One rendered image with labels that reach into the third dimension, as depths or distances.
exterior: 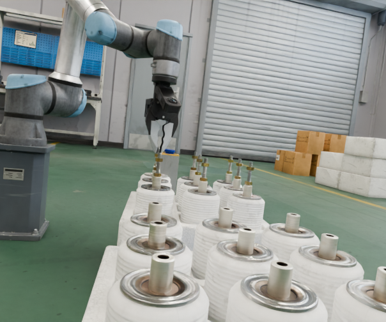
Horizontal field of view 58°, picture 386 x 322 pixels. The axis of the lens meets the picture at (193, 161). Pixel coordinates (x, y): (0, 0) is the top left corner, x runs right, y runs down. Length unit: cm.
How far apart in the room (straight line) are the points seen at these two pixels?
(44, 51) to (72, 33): 484
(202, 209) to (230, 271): 42
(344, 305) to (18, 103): 107
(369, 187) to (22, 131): 297
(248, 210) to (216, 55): 567
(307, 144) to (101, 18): 409
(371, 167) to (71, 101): 281
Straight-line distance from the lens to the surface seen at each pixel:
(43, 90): 125
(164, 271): 33
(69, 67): 131
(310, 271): 49
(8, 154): 122
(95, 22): 97
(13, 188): 123
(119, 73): 617
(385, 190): 366
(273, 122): 677
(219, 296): 46
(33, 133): 124
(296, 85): 702
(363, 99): 783
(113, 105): 612
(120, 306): 33
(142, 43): 104
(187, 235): 84
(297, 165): 475
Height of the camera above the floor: 40
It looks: 5 degrees down
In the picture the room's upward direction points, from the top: 6 degrees clockwise
